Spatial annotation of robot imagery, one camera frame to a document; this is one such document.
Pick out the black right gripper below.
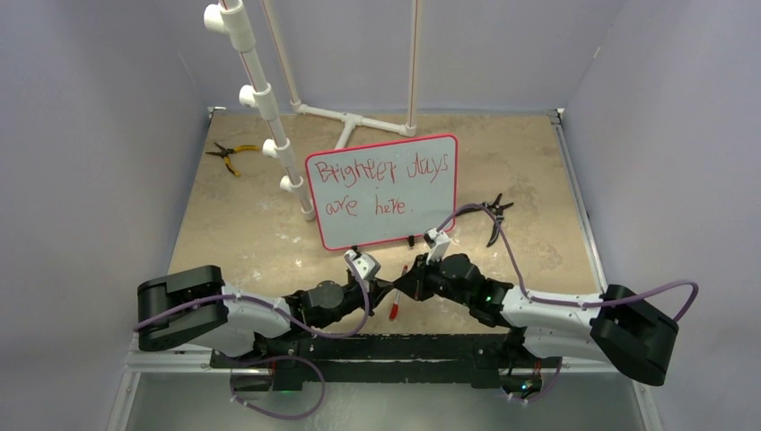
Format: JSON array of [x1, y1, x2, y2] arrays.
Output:
[[394, 252, 472, 307]]

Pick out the red white marker pen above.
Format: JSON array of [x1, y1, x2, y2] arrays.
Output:
[[389, 265, 408, 321]]

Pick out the pink-rimmed whiteboard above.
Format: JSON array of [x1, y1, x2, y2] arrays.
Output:
[[305, 134, 459, 251]]

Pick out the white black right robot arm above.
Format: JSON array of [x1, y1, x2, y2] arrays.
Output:
[[392, 253, 679, 386]]

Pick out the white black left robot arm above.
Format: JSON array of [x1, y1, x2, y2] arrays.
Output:
[[135, 265, 391, 367]]

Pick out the yellow black needle-nose pliers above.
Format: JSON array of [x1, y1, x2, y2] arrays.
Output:
[[206, 142, 260, 178]]

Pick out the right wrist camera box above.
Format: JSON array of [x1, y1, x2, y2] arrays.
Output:
[[424, 228, 451, 265]]

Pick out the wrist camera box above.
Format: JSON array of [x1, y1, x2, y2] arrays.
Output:
[[424, 228, 451, 265], [344, 250, 381, 281]]

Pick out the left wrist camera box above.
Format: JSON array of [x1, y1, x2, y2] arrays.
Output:
[[344, 250, 381, 281]]

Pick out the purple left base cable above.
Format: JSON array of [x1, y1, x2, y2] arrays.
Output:
[[229, 354, 327, 421]]

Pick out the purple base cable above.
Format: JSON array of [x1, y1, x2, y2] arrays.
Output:
[[229, 354, 327, 421], [505, 359, 563, 406]]

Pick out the black handled pliers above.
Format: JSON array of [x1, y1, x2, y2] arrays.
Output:
[[482, 193, 514, 248]]

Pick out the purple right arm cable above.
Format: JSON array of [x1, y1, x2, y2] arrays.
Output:
[[436, 202, 700, 323]]

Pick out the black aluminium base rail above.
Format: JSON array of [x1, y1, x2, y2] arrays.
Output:
[[121, 331, 648, 394]]

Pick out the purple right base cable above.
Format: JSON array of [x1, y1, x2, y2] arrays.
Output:
[[505, 359, 563, 406]]

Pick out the white PVC pipe frame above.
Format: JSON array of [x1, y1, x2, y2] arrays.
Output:
[[203, 1, 424, 221]]

